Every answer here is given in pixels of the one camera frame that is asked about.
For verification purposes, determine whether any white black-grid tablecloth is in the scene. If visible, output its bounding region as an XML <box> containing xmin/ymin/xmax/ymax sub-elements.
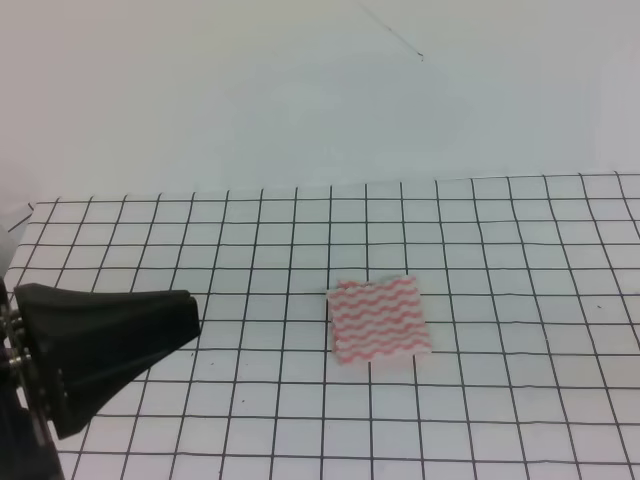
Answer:
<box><xmin>5</xmin><ymin>173</ymin><xmax>639</xmax><ymax>479</ymax></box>

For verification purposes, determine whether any pink wavy striped towel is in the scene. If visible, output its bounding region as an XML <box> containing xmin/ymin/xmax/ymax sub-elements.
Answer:
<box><xmin>326</xmin><ymin>275</ymin><xmax>432</xmax><ymax>365</ymax></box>

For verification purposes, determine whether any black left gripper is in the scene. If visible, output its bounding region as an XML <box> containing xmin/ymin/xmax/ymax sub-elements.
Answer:
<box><xmin>1</xmin><ymin>283</ymin><xmax>200</xmax><ymax>479</ymax></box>

